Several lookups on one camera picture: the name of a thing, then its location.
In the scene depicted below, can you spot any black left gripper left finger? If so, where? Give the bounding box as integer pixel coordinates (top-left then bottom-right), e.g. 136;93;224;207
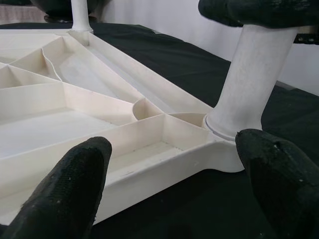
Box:
0;135;113;239

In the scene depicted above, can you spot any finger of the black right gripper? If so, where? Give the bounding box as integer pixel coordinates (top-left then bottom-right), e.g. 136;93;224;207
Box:
197;0;319;28

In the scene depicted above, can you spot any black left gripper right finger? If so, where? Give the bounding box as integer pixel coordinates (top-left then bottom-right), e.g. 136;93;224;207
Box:
234;128;319;239

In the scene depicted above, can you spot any white plastic table leg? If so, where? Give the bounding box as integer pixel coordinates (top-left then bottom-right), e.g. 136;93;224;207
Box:
201;22;300;142
70;0;94;33

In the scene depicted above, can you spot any cream plastic table top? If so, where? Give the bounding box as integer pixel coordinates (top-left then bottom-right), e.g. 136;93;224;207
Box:
0;28;246;220

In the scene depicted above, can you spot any black stool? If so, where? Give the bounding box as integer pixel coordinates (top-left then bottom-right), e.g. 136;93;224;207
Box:
43;14;98;24

